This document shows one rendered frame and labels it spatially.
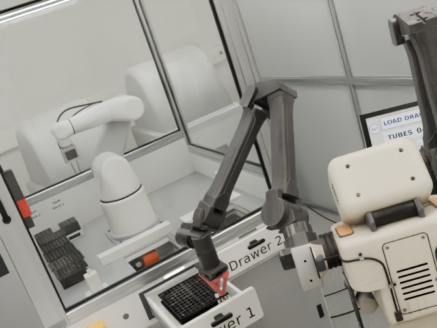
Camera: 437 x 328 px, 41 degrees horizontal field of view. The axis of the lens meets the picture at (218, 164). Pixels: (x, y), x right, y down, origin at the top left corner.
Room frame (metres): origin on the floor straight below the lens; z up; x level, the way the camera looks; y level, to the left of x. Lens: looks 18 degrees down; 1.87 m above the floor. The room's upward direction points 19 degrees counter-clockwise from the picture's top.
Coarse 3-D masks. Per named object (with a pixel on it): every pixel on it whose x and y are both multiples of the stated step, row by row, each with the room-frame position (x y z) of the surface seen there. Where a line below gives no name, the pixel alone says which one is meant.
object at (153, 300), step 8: (192, 272) 1.94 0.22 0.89; (176, 280) 1.91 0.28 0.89; (160, 288) 1.90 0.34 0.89; (168, 288) 1.90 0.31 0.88; (232, 288) 1.73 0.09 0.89; (152, 296) 1.87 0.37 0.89; (232, 296) 1.76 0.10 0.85; (152, 304) 1.81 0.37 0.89; (160, 304) 1.88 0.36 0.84; (152, 312) 1.83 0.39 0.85; (160, 312) 1.73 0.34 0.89; (168, 312) 1.82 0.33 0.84; (160, 320) 1.75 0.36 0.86; (168, 320) 1.67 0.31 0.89; (176, 320) 1.75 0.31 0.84
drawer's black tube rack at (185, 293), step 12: (192, 276) 1.89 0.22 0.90; (180, 288) 1.84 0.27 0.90; (192, 288) 1.81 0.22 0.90; (204, 288) 1.78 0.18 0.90; (168, 300) 1.78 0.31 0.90; (180, 300) 1.76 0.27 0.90; (192, 300) 1.73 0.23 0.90; (204, 300) 1.71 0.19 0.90; (180, 312) 1.68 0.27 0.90; (204, 312) 1.68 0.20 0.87
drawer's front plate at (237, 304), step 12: (252, 288) 1.63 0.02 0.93; (228, 300) 1.61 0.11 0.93; (240, 300) 1.61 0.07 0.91; (252, 300) 1.62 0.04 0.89; (216, 312) 1.58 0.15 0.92; (228, 312) 1.59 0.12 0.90; (240, 312) 1.61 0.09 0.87; (252, 312) 1.62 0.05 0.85; (192, 324) 1.55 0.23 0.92; (204, 324) 1.56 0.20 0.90; (240, 324) 1.60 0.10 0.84
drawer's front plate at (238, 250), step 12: (264, 228) 2.02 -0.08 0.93; (240, 240) 1.99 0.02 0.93; (276, 240) 2.03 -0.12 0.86; (228, 252) 1.96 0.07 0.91; (240, 252) 1.97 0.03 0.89; (252, 252) 1.99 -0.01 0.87; (264, 252) 2.00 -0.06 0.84; (228, 264) 1.95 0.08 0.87; (252, 264) 1.98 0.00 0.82; (228, 276) 1.94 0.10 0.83
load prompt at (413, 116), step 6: (396, 114) 2.06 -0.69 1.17; (402, 114) 2.05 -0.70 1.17; (408, 114) 2.04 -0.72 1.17; (414, 114) 2.04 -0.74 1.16; (384, 120) 2.07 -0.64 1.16; (390, 120) 2.06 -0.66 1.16; (396, 120) 2.05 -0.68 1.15; (402, 120) 2.04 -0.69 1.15; (408, 120) 2.03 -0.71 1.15; (414, 120) 2.02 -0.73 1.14; (420, 120) 2.01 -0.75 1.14; (384, 126) 2.05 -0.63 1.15; (390, 126) 2.05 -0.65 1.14; (396, 126) 2.04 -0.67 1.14
